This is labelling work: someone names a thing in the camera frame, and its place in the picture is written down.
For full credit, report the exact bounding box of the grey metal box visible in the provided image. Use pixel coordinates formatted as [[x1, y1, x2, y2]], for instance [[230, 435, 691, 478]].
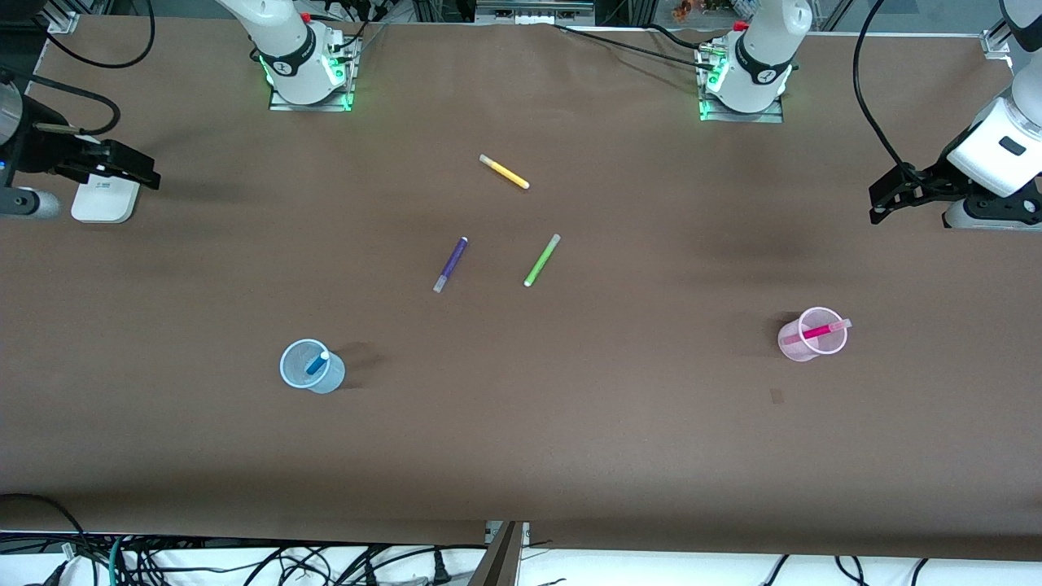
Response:
[[475, 0, 596, 26]]

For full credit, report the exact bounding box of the black looped cable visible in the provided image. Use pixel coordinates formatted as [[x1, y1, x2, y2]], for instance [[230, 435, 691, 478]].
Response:
[[37, 0, 157, 69]]

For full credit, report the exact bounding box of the black base power cable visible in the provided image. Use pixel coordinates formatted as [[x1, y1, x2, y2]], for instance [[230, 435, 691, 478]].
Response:
[[554, 23, 719, 72]]

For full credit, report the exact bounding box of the yellow marker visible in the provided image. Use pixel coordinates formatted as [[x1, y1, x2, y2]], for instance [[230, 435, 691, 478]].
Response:
[[479, 154, 531, 190]]

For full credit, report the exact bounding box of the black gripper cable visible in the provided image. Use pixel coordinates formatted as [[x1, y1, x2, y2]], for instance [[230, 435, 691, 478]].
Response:
[[852, 0, 918, 173], [0, 72, 122, 136]]

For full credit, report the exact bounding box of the purple marker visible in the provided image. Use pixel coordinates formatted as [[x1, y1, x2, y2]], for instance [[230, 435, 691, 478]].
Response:
[[432, 236, 470, 294]]

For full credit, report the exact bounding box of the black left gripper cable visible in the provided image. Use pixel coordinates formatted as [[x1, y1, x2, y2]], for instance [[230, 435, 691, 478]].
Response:
[[852, 0, 918, 173]]

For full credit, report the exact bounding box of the green marker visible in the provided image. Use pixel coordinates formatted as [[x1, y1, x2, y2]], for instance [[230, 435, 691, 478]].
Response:
[[523, 234, 563, 288]]

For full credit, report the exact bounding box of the white rounded box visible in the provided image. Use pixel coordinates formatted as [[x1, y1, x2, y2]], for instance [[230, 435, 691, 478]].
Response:
[[71, 173, 140, 225]]

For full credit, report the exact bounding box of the blue plastic cup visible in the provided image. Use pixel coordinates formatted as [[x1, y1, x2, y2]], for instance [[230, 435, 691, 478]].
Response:
[[279, 339, 346, 395]]

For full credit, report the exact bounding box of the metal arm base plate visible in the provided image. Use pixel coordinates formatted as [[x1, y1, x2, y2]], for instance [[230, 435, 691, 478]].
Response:
[[698, 42, 785, 125], [268, 31, 357, 113]]

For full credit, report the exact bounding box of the pink plastic cup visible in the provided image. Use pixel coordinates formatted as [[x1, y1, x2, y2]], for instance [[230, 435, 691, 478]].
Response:
[[777, 306, 848, 362]]

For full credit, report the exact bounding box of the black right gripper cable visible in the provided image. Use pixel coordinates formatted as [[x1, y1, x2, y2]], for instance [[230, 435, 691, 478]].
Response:
[[0, 72, 122, 136]]

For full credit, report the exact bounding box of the aluminium table frame post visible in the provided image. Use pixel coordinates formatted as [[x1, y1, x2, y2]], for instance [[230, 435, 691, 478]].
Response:
[[468, 521, 531, 586]]

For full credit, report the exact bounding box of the pink marker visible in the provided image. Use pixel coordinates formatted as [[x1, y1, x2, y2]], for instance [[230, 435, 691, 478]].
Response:
[[782, 318, 853, 345]]

